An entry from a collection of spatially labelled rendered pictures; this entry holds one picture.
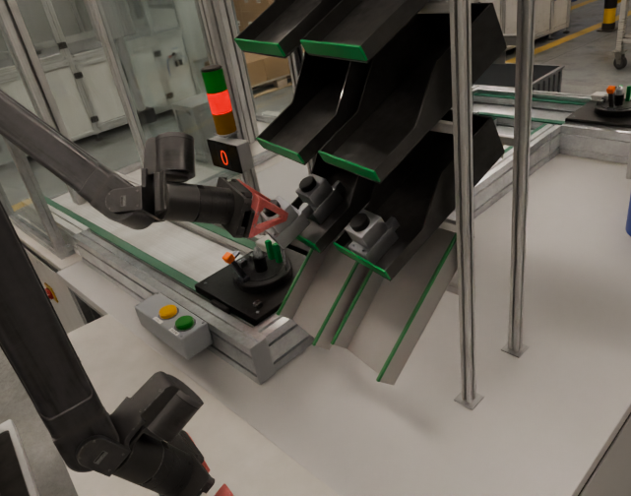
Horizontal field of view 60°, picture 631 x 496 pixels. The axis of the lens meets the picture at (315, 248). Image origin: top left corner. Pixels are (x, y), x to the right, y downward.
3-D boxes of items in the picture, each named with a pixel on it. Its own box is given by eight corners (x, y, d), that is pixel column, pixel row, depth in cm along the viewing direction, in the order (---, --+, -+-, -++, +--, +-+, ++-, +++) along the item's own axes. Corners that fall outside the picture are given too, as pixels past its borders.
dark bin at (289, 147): (304, 165, 85) (279, 130, 80) (263, 148, 94) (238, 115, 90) (421, 45, 89) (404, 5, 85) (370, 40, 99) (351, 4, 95)
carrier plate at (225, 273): (258, 328, 117) (256, 320, 116) (196, 291, 133) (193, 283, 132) (336, 274, 130) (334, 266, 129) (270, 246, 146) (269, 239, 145)
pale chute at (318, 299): (330, 350, 101) (313, 345, 99) (291, 319, 111) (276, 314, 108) (402, 215, 100) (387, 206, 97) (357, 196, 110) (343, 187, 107)
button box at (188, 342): (188, 360, 119) (179, 339, 116) (141, 326, 133) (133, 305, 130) (214, 342, 123) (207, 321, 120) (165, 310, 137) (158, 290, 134)
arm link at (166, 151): (133, 225, 87) (104, 214, 79) (132, 156, 89) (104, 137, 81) (206, 217, 85) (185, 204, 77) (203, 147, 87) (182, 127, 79)
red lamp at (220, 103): (220, 115, 130) (214, 94, 127) (208, 113, 133) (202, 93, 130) (236, 109, 132) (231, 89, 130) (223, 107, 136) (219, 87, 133)
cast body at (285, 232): (283, 250, 93) (261, 224, 88) (272, 238, 96) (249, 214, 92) (319, 216, 94) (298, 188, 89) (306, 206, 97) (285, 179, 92)
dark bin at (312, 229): (320, 254, 93) (298, 226, 88) (281, 229, 102) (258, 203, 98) (426, 139, 97) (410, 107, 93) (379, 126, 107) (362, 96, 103)
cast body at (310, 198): (321, 224, 97) (300, 198, 92) (306, 217, 100) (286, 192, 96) (351, 191, 98) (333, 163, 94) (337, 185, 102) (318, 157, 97)
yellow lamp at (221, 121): (224, 136, 132) (220, 116, 130) (213, 133, 135) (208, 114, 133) (240, 129, 135) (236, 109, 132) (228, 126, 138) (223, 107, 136)
